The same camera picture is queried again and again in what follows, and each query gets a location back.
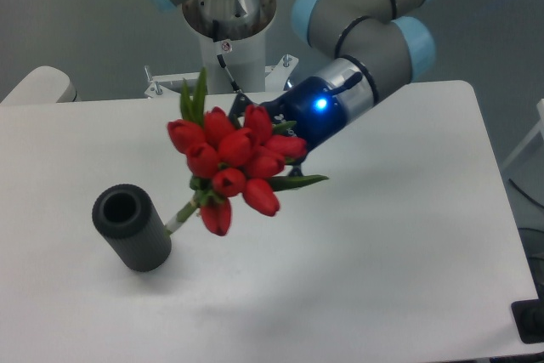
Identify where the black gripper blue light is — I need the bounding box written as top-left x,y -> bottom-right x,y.
228,77 -> 347,178

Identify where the red tulip bouquet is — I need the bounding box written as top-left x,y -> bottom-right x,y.
165,69 -> 327,236

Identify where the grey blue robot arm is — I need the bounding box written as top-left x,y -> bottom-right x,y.
152,0 -> 435,149

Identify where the dark grey ribbed vase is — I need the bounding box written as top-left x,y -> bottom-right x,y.
92,184 -> 172,272

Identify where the white chair edge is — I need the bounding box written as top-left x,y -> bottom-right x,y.
1,65 -> 81,107

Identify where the white furniture leg right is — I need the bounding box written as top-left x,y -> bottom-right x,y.
501,99 -> 543,176

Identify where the black box at table corner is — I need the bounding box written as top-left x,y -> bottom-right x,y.
511,299 -> 543,344

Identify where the white metal base frame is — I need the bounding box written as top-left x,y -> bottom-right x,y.
144,54 -> 299,99

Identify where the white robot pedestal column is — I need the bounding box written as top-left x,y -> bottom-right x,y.
182,0 -> 277,94

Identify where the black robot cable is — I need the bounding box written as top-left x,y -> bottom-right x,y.
211,19 -> 244,94

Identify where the black cable on floor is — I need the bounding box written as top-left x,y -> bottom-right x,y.
508,178 -> 544,207

